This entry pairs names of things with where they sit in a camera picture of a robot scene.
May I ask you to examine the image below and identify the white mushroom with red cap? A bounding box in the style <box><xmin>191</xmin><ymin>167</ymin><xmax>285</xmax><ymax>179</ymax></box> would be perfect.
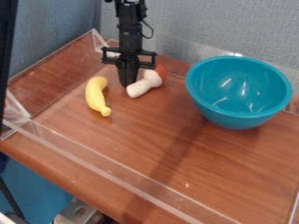
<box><xmin>126</xmin><ymin>64</ymin><xmax>167</xmax><ymax>98</ymax></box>

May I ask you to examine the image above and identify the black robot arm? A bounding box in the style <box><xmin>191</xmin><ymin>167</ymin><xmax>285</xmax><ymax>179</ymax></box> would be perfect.
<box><xmin>102</xmin><ymin>0</ymin><xmax>156</xmax><ymax>88</ymax></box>

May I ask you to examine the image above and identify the yellow toy banana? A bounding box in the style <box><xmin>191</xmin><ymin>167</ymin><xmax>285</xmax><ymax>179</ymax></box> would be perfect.
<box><xmin>86</xmin><ymin>76</ymin><xmax>111</xmax><ymax>116</ymax></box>

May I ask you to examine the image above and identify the black stand leg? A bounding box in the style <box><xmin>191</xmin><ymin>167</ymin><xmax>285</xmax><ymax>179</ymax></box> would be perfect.
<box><xmin>0</xmin><ymin>176</ymin><xmax>24</xmax><ymax>219</ymax></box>

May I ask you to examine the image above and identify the grey metal bracket under table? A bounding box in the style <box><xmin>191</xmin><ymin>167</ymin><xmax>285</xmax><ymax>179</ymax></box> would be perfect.
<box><xmin>52</xmin><ymin>198</ymin><xmax>104</xmax><ymax>224</ymax></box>

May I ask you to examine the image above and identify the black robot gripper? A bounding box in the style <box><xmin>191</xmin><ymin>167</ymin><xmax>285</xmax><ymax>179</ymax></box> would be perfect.
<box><xmin>102</xmin><ymin>24</ymin><xmax>156</xmax><ymax>88</ymax></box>

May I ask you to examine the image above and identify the clear acrylic barrier frame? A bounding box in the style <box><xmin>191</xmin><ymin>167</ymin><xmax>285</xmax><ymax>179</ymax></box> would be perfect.
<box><xmin>0</xmin><ymin>31</ymin><xmax>299</xmax><ymax>224</ymax></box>

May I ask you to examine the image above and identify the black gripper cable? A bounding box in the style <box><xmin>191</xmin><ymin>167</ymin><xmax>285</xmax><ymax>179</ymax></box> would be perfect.
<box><xmin>140</xmin><ymin>18</ymin><xmax>155</xmax><ymax>40</ymax></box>

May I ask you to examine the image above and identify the blue plastic bowl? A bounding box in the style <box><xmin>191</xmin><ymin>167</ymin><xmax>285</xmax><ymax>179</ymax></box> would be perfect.
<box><xmin>186</xmin><ymin>56</ymin><xmax>293</xmax><ymax>130</ymax></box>

